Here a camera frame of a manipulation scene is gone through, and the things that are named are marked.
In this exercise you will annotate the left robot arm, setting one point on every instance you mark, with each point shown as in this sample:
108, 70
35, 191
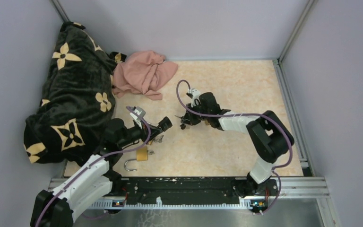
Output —
62, 206

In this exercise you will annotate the black-headed keys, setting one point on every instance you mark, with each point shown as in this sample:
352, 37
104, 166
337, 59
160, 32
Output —
182, 123

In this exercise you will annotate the black floral plush blanket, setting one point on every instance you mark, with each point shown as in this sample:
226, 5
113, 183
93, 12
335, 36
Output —
77, 100

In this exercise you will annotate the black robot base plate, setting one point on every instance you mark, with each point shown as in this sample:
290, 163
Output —
190, 190

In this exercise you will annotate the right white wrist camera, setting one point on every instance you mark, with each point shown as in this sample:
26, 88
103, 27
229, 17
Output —
194, 94

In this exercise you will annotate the black Kaijing padlock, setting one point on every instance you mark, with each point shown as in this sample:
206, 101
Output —
165, 124

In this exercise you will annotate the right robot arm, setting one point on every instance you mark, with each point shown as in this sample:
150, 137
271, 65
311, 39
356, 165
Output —
268, 134

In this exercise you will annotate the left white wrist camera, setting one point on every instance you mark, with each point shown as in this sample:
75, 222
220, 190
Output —
138, 114

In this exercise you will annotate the pink crumpled cloth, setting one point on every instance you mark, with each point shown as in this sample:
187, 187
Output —
143, 73

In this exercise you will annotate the aluminium frame rail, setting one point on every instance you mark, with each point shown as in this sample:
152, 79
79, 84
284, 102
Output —
301, 188

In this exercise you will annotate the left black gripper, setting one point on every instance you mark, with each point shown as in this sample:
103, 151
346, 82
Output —
144, 131

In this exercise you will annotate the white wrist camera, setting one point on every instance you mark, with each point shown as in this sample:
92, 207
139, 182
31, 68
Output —
138, 114
194, 94

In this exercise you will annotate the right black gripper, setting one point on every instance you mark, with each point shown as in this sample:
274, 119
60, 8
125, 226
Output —
190, 119

